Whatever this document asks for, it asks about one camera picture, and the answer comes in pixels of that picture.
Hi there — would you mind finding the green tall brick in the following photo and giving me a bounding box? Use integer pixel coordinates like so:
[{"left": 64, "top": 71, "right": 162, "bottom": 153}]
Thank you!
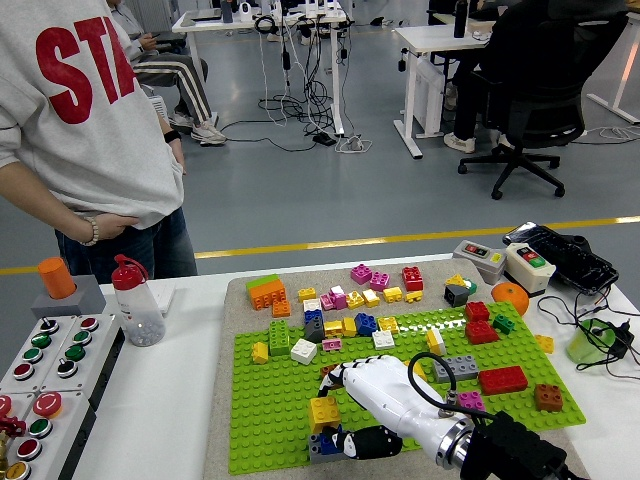
[{"left": 268, "top": 319, "right": 291, "bottom": 357}]

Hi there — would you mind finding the yellow square brick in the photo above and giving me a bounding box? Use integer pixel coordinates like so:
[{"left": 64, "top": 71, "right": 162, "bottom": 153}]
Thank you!
[{"left": 308, "top": 396, "right": 342, "bottom": 435}]

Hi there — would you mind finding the blue square brick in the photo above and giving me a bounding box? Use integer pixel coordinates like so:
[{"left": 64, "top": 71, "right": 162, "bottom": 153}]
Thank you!
[
  {"left": 319, "top": 424, "right": 346, "bottom": 455},
  {"left": 354, "top": 312, "right": 379, "bottom": 337}
]

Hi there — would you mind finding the grey long brick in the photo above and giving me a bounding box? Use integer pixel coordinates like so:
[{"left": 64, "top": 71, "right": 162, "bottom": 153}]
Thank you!
[{"left": 432, "top": 354, "right": 480, "bottom": 384}]

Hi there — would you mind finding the white desk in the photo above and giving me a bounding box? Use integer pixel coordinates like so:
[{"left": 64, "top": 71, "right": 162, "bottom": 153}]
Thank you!
[
  {"left": 587, "top": 9, "right": 640, "bottom": 126},
  {"left": 392, "top": 23, "right": 494, "bottom": 161},
  {"left": 171, "top": 4, "right": 356, "bottom": 147}
]

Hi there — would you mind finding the yellow and white brick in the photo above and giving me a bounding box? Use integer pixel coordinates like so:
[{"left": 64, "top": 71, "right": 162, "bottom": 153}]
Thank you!
[{"left": 425, "top": 327, "right": 447, "bottom": 357}]

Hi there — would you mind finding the black plug adapter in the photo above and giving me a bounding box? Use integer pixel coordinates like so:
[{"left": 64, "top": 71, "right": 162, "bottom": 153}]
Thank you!
[{"left": 602, "top": 319, "right": 636, "bottom": 359}]

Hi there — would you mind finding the black office chair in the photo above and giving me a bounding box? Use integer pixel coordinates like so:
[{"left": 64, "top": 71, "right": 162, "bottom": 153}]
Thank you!
[{"left": 457, "top": 9, "right": 631, "bottom": 201}]

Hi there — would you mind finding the person's right hand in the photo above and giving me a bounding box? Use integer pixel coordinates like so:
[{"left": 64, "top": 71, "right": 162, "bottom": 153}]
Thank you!
[{"left": 92, "top": 212, "right": 141, "bottom": 242}]

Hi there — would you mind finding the person's left hand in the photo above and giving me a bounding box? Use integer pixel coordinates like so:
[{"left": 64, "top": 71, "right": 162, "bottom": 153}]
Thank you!
[{"left": 169, "top": 140, "right": 187, "bottom": 176}]

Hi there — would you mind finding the orange fruit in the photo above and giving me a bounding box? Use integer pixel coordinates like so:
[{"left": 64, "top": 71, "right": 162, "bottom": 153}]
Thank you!
[{"left": 490, "top": 281, "right": 530, "bottom": 317}]

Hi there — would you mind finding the white button box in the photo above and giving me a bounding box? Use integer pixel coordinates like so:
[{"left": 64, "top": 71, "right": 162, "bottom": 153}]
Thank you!
[
  {"left": 0, "top": 314, "right": 79, "bottom": 396},
  {"left": 37, "top": 313, "right": 126, "bottom": 416}
]

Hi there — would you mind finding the black handheld device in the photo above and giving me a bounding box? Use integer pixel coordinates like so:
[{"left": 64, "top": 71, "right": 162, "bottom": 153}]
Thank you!
[{"left": 502, "top": 222, "right": 620, "bottom": 296}]

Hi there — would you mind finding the red long brick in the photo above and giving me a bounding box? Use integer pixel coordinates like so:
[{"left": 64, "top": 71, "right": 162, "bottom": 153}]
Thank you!
[{"left": 478, "top": 365, "right": 530, "bottom": 396}]

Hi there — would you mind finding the grey square block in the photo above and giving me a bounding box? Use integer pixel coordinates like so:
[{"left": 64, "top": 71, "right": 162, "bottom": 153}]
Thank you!
[{"left": 30, "top": 274, "right": 107, "bottom": 319}]

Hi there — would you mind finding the orange large brick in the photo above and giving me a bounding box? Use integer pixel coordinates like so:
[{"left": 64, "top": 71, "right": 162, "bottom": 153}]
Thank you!
[{"left": 247, "top": 278, "right": 289, "bottom": 312}]

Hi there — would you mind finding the red valve handle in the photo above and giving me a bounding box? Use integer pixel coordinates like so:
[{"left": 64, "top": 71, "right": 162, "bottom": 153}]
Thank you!
[{"left": 0, "top": 414, "right": 27, "bottom": 439}]

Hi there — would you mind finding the red tall brick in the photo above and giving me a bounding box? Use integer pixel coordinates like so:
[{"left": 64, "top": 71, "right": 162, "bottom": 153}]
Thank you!
[{"left": 401, "top": 265, "right": 425, "bottom": 292}]

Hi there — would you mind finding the green plastic cup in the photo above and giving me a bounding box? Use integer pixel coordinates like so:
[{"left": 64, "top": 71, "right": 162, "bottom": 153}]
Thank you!
[{"left": 566, "top": 318, "right": 621, "bottom": 365}]

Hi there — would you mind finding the emergency stop button box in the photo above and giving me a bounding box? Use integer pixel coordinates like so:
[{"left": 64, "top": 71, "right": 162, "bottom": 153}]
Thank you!
[
  {"left": 9, "top": 389, "right": 99, "bottom": 480},
  {"left": 0, "top": 392, "right": 37, "bottom": 471}
]

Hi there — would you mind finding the person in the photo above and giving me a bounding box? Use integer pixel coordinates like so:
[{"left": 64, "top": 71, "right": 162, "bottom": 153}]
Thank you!
[
  {"left": 442, "top": 0, "right": 531, "bottom": 155},
  {"left": 110, "top": 0, "right": 229, "bottom": 147},
  {"left": 0, "top": 0, "right": 199, "bottom": 284}
]

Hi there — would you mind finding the cream switch box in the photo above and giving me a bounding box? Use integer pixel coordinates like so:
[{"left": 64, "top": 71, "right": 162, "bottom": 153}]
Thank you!
[{"left": 503, "top": 242, "right": 557, "bottom": 296}]

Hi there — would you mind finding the black cable bundle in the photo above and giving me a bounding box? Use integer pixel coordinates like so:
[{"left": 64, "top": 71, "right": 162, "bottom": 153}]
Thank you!
[{"left": 218, "top": 14, "right": 351, "bottom": 151}]

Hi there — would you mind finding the green baseplate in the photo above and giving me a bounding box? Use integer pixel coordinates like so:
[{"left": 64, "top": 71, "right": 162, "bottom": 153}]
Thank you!
[{"left": 227, "top": 300, "right": 588, "bottom": 476}]

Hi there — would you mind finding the orange cylinder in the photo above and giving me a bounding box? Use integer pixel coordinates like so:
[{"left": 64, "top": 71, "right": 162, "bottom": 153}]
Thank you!
[{"left": 36, "top": 256, "right": 77, "bottom": 300}]

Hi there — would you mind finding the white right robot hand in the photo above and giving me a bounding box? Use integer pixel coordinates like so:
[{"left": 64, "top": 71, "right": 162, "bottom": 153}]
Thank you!
[{"left": 317, "top": 354, "right": 460, "bottom": 462}]

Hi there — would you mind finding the grey switch box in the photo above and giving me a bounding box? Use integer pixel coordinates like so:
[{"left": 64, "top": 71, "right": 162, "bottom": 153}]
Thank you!
[{"left": 452, "top": 239, "right": 507, "bottom": 284}]

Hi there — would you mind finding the grey wide brick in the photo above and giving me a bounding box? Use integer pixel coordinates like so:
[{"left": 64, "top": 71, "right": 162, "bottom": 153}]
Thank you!
[{"left": 308, "top": 432, "right": 351, "bottom": 464}]

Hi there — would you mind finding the beaded bracelet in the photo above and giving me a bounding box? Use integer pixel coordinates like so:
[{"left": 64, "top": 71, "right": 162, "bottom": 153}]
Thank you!
[{"left": 79, "top": 215, "right": 99, "bottom": 247}]

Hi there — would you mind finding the white flat panel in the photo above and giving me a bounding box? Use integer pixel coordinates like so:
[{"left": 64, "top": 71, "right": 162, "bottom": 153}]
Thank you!
[{"left": 148, "top": 282, "right": 177, "bottom": 317}]

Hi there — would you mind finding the clear bottle red cap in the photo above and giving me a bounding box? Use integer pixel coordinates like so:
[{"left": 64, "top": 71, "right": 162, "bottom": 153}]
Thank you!
[{"left": 110, "top": 253, "right": 167, "bottom": 348}]

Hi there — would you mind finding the black cord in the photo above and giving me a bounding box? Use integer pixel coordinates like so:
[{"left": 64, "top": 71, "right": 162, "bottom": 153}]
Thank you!
[{"left": 537, "top": 289, "right": 640, "bottom": 374}]

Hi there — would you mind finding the dark grey cube brick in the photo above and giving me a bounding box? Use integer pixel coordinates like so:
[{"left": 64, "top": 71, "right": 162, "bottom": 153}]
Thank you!
[{"left": 444, "top": 283, "right": 470, "bottom": 308}]

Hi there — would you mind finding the black bottle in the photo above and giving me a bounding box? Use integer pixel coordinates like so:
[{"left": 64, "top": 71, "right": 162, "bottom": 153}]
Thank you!
[{"left": 452, "top": 0, "right": 471, "bottom": 40}]

